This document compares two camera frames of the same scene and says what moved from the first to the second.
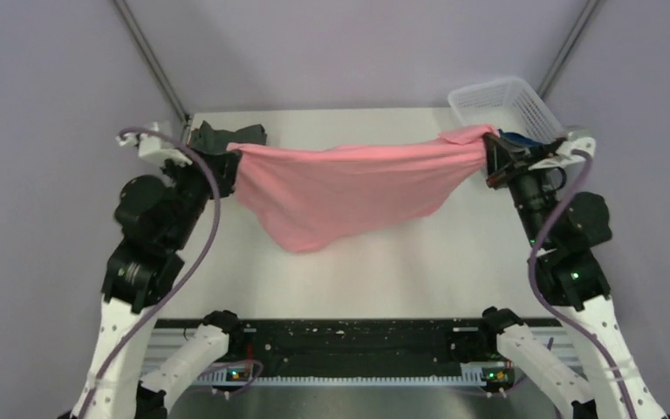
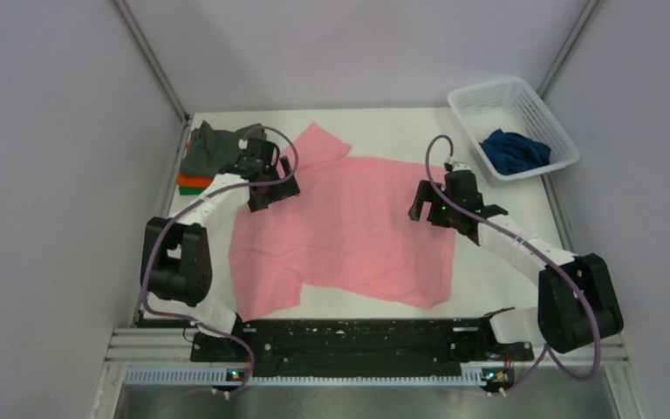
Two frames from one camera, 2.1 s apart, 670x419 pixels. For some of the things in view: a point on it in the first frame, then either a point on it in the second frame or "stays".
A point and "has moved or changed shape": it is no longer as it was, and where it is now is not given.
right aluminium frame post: x=567 y=50 stays
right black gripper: x=505 y=161 → x=434 y=217
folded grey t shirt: x=216 y=140 stays
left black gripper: x=223 y=167 → x=282 y=190
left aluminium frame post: x=154 y=65 stays
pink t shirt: x=309 y=197 has moved or changed shape
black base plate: x=360 y=348 stays
